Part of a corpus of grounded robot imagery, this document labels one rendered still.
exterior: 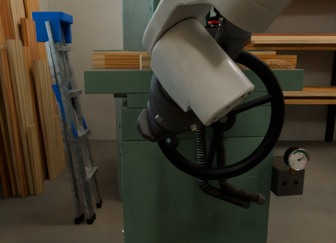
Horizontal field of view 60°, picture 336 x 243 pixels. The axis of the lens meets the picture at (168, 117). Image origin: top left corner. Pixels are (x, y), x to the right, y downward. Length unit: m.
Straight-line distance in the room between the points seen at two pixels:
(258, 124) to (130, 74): 0.38
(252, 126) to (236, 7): 0.63
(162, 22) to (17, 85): 1.86
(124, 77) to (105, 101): 2.58
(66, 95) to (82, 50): 1.77
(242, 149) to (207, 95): 0.59
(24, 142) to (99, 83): 1.45
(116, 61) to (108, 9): 2.42
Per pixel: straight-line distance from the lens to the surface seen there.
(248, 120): 0.85
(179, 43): 0.30
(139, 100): 0.78
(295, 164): 0.88
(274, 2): 0.25
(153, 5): 1.13
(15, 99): 2.13
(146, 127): 0.47
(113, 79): 0.77
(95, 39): 3.33
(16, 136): 2.15
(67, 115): 1.63
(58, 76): 1.62
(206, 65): 0.29
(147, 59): 0.78
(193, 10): 0.31
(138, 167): 0.82
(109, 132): 3.41
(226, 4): 0.25
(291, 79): 0.89
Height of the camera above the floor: 0.93
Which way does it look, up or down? 12 degrees down
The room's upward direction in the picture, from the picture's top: straight up
